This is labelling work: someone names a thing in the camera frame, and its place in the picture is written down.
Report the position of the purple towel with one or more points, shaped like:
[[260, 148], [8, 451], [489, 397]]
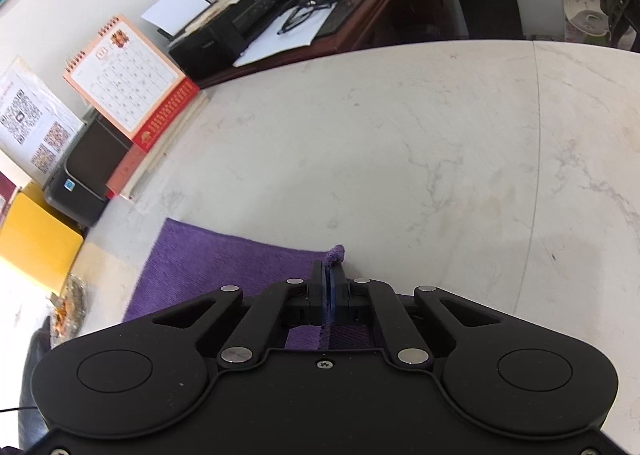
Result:
[[215, 265]]

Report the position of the printed code sheet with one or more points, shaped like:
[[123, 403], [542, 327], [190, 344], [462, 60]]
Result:
[[35, 115]]

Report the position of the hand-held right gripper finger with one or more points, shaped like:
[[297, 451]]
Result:
[[336, 297], [324, 297]]

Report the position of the white paper sheets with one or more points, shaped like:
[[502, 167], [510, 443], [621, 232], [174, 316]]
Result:
[[280, 45]]

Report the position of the red desk calendar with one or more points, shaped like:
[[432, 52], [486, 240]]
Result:
[[125, 80]]

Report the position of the white paper in printer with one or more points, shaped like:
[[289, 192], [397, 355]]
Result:
[[172, 10]]

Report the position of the black label printer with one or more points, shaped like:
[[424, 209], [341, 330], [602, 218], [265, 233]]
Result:
[[90, 170]]

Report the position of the dark wooden desk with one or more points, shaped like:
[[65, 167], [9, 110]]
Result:
[[395, 0]]

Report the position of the snack bag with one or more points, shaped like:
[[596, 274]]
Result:
[[70, 305]]

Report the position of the red book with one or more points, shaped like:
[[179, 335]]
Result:
[[145, 160]]

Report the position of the yellow box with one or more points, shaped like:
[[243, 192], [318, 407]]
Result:
[[35, 245]]

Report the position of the black eyeglasses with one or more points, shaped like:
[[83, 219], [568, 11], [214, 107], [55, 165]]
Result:
[[300, 19]]

